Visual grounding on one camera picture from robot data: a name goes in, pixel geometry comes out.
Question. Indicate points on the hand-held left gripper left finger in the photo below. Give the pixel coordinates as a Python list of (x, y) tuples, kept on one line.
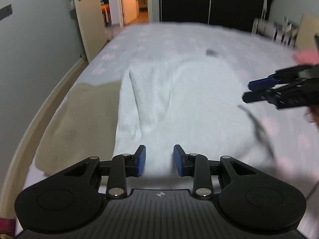
[(141, 160)]

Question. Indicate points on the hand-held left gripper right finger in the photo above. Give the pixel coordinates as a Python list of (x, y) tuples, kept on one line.
[(178, 160)]

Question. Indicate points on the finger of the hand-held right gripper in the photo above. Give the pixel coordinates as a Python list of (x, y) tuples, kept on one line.
[(251, 97), (260, 84)]

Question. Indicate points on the light grey printed sweatshirt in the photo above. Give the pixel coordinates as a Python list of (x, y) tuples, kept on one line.
[(199, 109)]

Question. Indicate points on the white clothes stand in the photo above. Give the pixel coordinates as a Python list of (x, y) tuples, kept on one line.
[(265, 2)]

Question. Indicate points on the person's right hand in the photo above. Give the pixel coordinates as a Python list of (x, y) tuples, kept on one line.
[(314, 114)]

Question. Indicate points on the pink pillow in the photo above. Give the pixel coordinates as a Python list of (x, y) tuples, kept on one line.
[(306, 56)]

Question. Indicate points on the white nightstand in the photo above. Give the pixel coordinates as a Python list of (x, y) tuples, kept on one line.
[(274, 31)]

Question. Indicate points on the beige padded headboard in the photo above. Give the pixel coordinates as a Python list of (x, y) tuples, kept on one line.
[(307, 32)]

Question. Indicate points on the folded beige garment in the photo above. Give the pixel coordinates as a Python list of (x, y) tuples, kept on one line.
[(82, 129)]

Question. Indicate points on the black wardrobe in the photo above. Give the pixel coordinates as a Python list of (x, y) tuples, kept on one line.
[(216, 2)]

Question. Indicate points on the orange stool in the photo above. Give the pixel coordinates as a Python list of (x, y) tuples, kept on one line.
[(106, 15)]

